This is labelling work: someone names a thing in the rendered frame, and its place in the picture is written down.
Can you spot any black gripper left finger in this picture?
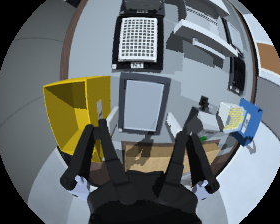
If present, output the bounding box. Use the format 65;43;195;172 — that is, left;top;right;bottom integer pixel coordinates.
60;107;138;206

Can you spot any light grey bench mat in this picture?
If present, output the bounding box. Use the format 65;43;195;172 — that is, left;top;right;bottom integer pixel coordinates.
68;0;253;164

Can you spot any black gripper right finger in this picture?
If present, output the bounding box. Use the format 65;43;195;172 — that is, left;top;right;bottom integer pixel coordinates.
157;112;220;205

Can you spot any blue open-top bin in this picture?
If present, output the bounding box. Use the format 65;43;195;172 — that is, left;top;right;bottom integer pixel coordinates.
230;98;263;147

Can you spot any yellow bin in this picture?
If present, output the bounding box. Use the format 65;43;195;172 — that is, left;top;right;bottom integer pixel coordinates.
43;76;111;163

